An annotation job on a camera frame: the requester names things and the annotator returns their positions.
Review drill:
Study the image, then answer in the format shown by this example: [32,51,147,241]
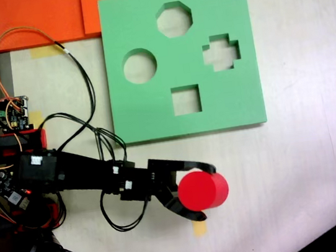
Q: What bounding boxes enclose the red cylinder block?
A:
[174,166,232,215]

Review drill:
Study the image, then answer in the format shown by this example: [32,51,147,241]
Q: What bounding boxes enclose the green shape hole board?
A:
[95,0,269,148]

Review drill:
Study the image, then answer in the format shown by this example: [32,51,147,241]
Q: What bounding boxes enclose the orange flat block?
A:
[0,0,137,53]

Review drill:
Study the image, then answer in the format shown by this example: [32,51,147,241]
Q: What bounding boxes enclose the yellow tape with black mark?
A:
[192,218,209,239]

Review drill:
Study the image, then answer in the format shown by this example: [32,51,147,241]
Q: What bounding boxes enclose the red black table clamp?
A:
[0,125,50,156]
[9,202,61,234]

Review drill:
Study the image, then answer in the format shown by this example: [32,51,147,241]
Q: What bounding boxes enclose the yellow tape piece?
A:
[29,43,66,60]
[29,110,45,129]

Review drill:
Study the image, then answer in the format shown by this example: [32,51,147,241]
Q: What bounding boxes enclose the circuit board with green terminal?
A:
[0,94,35,135]

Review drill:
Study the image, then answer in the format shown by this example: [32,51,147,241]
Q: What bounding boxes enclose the circuit board with grey inductor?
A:
[0,164,33,215]

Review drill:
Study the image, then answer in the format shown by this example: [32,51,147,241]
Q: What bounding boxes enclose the black gripper wire loop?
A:
[97,182,157,235]

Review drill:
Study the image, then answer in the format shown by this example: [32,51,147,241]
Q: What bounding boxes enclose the thin black arm wires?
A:
[29,33,131,181]

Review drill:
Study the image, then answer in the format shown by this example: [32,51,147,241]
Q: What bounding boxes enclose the thin orange wire loop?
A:
[0,21,65,108]

